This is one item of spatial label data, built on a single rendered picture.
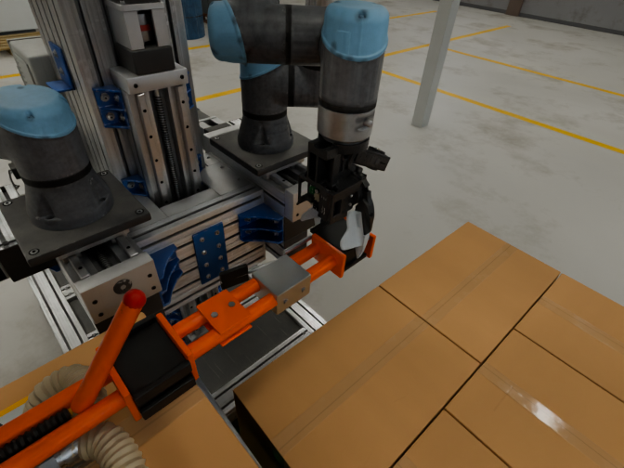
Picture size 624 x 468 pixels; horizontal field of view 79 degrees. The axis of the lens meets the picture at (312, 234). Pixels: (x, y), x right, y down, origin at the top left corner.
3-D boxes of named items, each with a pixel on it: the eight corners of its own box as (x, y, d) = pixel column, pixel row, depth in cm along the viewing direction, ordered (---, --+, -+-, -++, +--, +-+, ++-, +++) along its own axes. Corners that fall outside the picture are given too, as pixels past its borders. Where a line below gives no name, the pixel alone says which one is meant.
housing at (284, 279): (278, 318, 57) (278, 298, 54) (251, 292, 61) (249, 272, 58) (311, 294, 61) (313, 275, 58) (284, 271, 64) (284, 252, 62)
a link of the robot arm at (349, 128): (344, 88, 53) (391, 106, 49) (342, 119, 56) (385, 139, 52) (306, 100, 49) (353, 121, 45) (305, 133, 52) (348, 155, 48)
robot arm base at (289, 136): (227, 138, 104) (223, 103, 98) (270, 125, 113) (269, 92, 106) (260, 160, 96) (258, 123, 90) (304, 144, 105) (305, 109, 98)
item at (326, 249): (340, 279, 63) (344, 257, 60) (310, 255, 67) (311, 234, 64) (371, 256, 68) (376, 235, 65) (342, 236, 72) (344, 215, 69)
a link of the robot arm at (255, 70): (243, 97, 102) (240, 43, 94) (292, 98, 103) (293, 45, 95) (239, 114, 93) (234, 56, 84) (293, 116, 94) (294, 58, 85)
